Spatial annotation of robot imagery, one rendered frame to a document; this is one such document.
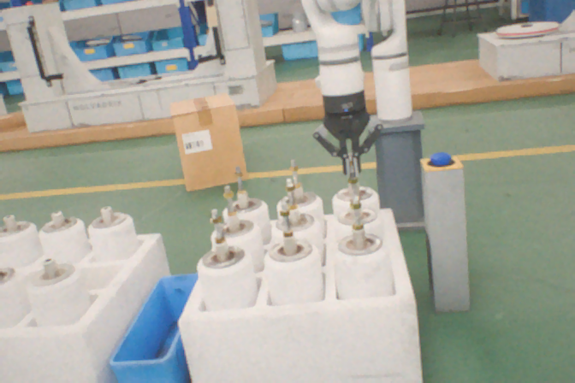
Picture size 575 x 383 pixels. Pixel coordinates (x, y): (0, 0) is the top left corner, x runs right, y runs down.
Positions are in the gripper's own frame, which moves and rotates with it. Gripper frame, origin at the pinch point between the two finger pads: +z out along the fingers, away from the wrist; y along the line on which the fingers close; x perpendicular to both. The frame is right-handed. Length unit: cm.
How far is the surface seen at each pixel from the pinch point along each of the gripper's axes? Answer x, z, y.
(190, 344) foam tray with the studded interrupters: -17.8, 21.6, -31.0
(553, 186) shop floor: 62, 35, 63
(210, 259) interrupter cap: -11.0, 9.8, -26.4
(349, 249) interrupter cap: -13.5, 9.7, -2.6
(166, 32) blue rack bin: 537, -6, -160
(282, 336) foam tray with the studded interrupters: -18.7, 21.5, -15.3
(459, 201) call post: 2.9, 10.7, 19.7
